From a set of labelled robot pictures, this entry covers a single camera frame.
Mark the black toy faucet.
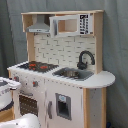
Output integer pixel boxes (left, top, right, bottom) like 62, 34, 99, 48
77, 50, 95, 70

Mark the white toy oven door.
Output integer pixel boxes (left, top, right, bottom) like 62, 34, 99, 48
13, 88, 44, 123

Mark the black toy stovetop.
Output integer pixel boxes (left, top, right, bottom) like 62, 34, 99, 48
20, 61, 57, 73

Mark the white fridge door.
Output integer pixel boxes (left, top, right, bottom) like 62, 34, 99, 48
44, 87, 85, 128

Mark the grey toy sink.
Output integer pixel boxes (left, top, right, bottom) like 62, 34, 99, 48
53, 67, 93, 81

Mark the wooden toy kitchen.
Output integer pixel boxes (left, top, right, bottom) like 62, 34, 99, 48
9, 10, 115, 128

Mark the red right stove knob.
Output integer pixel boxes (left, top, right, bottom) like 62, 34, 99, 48
32, 81, 39, 87

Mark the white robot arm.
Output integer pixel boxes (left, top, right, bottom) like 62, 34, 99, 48
0, 77, 41, 128

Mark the grey range hood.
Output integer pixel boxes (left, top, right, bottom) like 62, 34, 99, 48
26, 14, 51, 33

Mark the white toy microwave door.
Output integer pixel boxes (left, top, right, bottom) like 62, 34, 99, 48
50, 14, 93, 38

